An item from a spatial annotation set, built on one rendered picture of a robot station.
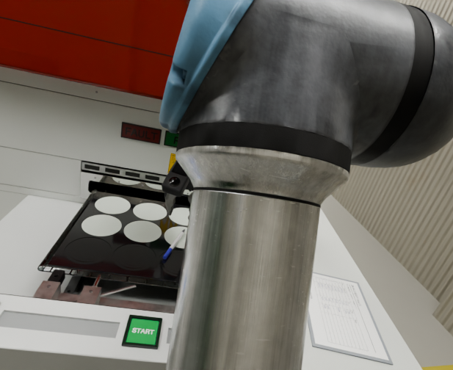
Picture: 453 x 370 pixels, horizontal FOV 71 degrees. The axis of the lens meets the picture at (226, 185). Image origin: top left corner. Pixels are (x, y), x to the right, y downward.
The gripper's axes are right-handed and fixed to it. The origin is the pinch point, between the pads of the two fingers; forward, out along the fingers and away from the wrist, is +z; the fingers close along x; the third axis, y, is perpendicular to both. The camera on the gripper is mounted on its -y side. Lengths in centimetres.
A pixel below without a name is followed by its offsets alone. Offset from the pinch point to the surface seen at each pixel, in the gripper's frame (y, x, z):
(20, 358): -41.7, 7.0, 4.6
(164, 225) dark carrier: 6.0, 5.6, 8.8
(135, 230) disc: -0.5, 11.3, 8.8
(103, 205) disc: 5.8, 25.1, 9.0
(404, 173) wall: 226, -126, 32
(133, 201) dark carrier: 12.6, 19.4, 8.9
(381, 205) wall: 232, -123, 69
